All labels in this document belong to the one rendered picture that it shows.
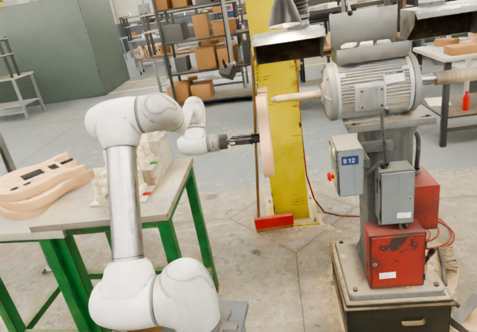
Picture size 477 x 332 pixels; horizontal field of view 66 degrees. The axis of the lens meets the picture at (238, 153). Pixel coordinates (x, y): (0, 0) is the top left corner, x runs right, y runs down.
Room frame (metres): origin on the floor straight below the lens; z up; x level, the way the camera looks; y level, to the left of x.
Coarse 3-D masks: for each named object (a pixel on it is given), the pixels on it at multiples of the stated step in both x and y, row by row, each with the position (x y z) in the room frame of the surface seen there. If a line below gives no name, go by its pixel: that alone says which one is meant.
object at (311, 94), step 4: (300, 92) 1.61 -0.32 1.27; (304, 92) 1.60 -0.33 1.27; (308, 92) 1.59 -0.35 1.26; (312, 92) 1.59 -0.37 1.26; (316, 92) 1.59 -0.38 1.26; (276, 96) 1.61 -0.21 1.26; (280, 96) 1.61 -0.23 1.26; (284, 96) 1.60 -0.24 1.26; (288, 96) 1.60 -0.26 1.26; (292, 96) 1.60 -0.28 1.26; (296, 96) 1.59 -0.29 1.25; (300, 96) 1.59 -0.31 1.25; (304, 96) 1.59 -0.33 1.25; (308, 96) 1.59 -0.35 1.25; (312, 96) 1.59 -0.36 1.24; (316, 96) 1.59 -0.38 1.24; (276, 100) 1.61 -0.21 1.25; (280, 100) 1.60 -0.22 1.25; (284, 100) 1.60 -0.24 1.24; (288, 100) 1.60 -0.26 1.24; (292, 100) 1.60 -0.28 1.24
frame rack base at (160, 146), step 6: (162, 132) 1.89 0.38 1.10; (144, 138) 1.83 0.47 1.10; (156, 138) 1.79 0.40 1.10; (162, 138) 1.81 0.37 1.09; (150, 144) 1.75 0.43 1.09; (156, 144) 1.75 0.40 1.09; (162, 144) 1.79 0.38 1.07; (168, 144) 1.88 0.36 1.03; (150, 150) 1.76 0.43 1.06; (156, 150) 1.75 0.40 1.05; (162, 150) 1.77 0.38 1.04; (168, 150) 1.86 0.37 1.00; (156, 156) 1.75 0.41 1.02; (162, 156) 1.75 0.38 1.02; (168, 156) 1.84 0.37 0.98; (168, 162) 1.81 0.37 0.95
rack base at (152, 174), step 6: (138, 162) 1.71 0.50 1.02; (162, 162) 1.73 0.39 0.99; (138, 168) 1.63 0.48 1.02; (150, 168) 1.61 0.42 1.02; (156, 168) 1.65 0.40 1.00; (162, 168) 1.71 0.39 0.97; (144, 174) 1.60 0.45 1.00; (150, 174) 1.59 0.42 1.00; (156, 174) 1.63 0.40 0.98; (162, 174) 1.69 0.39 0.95; (144, 180) 1.60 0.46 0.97; (150, 180) 1.59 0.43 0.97; (156, 180) 1.61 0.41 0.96; (156, 186) 1.59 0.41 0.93
